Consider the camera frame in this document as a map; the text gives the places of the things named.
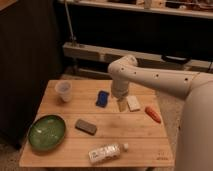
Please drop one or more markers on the lower wooden shelf board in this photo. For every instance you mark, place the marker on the lower wooden shelf board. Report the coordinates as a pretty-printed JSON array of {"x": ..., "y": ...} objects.
[{"x": 108, "y": 55}]

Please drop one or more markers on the upper wooden shelf board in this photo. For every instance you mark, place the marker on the upper wooden shelf board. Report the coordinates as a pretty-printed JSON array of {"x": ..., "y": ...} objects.
[{"x": 128, "y": 7}]

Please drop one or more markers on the orange toy carrot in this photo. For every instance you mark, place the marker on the orange toy carrot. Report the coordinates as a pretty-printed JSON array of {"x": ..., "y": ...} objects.
[{"x": 153, "y": 114}]

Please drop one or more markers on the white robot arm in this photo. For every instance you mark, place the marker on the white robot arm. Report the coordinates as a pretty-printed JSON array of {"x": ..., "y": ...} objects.
[{"x": 194, "y": 150}]

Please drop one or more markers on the clear plastic bottle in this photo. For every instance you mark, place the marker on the clear plastic bottle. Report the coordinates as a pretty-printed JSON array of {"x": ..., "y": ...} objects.
[{"x": 107, "y": 152}]

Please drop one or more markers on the white rectangular eraser block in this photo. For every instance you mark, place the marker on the white rectangular eraser block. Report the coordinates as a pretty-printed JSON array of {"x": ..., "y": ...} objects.
[{"x": 133, "y": 103}]

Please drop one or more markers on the blue sponge block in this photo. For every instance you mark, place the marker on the blue sponge block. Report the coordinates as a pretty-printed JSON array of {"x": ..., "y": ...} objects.
[{"x": 102, "y": 99}]

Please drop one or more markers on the metal shelf post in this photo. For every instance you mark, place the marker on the metal shelf post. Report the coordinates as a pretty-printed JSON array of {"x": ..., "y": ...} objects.
[{"x": 72, "y": 37}]

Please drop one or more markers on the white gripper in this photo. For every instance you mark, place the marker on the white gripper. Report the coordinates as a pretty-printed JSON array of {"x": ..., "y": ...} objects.
[{"x": 120, "y": 90}]

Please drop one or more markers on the grey rectangular sponge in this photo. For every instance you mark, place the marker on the grey rectangular sponge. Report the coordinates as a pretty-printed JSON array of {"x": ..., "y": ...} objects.
[{"x": 85, "y": 126}]

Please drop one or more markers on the wooden shelf board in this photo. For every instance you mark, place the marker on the wooden shelf board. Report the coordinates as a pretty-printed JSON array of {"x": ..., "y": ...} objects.
[
  {"x": 108, "y": 55},
  {"x": 128, "y": 7}
]

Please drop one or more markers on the green ceramic bowl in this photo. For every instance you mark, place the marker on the green ceramic bowl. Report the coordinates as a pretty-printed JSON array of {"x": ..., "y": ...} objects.
[{"x": 46, "y": 133}]

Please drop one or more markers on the clear plastic cup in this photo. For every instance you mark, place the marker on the clear plastic cup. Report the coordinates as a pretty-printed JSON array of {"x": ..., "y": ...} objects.
[{"x": 63, "y": 89}]

